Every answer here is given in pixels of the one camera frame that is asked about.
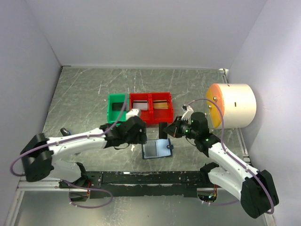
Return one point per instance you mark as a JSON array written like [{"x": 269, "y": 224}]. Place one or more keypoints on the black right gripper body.
[{"x": 186, "y": 130}]

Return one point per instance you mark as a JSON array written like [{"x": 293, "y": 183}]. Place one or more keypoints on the thin card edge-on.
[{"x": 161, "y": 133}]

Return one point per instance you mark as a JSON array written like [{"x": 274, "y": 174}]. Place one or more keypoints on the blue leather card holder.
[{"x": 164, "y": 148}]

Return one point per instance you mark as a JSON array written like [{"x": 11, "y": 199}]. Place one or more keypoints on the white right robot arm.
[{"x": 254, "y": 189}]

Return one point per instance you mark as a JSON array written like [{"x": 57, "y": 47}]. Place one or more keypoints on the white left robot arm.
[{"x": 43, "y": 156}]

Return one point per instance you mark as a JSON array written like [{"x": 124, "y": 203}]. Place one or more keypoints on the silver credit card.
[{"x": 140, "y": 104}]

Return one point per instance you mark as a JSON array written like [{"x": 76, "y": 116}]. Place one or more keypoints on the gold credit card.
[{"x": 160, "y": 104}]

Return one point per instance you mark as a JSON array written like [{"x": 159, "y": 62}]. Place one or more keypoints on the black credit card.
[{"x": 117, "y": 106}]

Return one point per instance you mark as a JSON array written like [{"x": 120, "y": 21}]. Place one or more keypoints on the red plastic bin right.
[{"x": 162, "y": 115}]

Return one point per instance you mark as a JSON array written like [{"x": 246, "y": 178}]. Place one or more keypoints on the red plastic bin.
[
  {"x": 145, "y": 115},
  {"x": 162, "y": 115}
]

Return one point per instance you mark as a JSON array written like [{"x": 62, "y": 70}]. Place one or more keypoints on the red plastic bin middle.
[{"x": 145, "y": 115}]

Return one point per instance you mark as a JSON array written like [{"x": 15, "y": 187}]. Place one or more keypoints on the green plastic bin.
[{"x": 113, "y": 115}]

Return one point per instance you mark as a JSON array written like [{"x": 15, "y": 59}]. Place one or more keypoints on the cream cylinder orange yellow face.
[{"x": 237, "y": 103}]

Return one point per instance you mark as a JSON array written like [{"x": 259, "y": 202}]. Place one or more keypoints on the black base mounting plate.
[{"x": 149, "y": 183}]

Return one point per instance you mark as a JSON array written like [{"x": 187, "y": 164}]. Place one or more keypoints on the aluminium rail frame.
[{"x": 80, "y": 104}]

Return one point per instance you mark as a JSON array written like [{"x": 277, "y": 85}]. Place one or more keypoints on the blue black handled tool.
[{"x": 65, "y": 132}]

